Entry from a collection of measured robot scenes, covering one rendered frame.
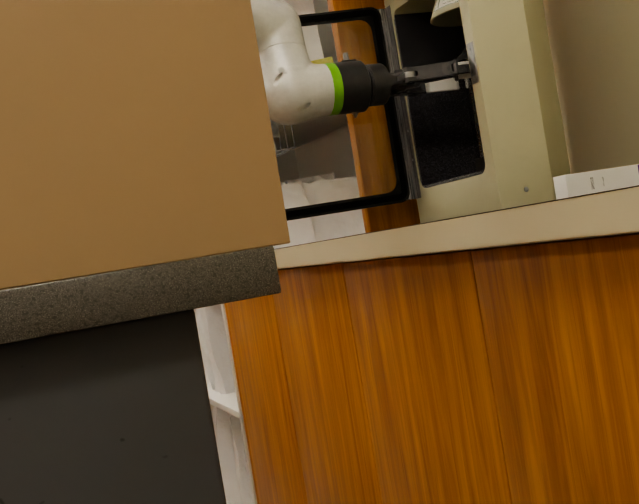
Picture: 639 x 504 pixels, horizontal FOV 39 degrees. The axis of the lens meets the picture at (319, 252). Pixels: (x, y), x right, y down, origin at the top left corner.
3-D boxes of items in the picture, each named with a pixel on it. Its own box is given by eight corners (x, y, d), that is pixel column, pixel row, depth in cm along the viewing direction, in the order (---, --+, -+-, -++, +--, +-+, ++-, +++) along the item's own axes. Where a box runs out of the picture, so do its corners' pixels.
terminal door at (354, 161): (411, 201, 185) (379, 5, 185) (264, 224, 179) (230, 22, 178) (410, 201, 186) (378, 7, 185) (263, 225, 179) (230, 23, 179)
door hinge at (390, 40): (416, 198, 187) (384, 9, 186) (421, 197, 184) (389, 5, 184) (409, 199, 186) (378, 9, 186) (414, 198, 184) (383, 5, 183)
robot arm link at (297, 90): (259, 139, 161) (273, 109, 152) (243, 77, 165) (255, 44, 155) (333, 130, 166) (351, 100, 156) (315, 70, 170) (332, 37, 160)
